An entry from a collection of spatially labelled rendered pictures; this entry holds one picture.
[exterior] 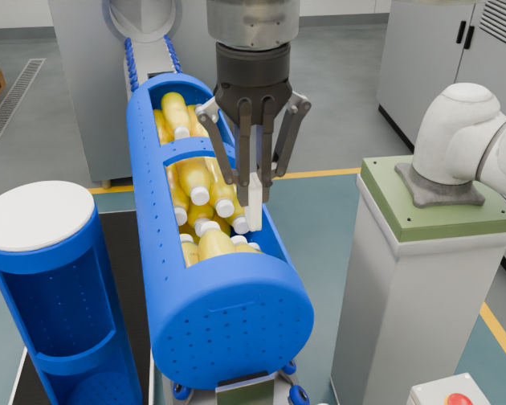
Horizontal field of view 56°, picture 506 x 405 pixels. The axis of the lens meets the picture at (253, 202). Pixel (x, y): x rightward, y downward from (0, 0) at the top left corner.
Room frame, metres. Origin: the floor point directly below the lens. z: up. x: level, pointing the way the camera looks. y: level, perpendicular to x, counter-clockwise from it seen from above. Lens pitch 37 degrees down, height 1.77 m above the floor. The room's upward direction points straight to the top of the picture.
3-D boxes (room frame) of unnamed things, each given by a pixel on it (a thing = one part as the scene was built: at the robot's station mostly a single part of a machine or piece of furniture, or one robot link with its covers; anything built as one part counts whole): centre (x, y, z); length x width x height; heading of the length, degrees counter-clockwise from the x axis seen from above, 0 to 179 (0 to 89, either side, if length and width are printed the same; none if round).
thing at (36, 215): (0.95, 0.54, 1.03); 0.28 x 0.28 x 0.01
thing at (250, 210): (0.48, 0.00, 1.41); 0.03 x 0.01 x 0.07; 15
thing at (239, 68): (0.48, 0.00, 1.57); 0.08 x 0.07 x 0.09; 105
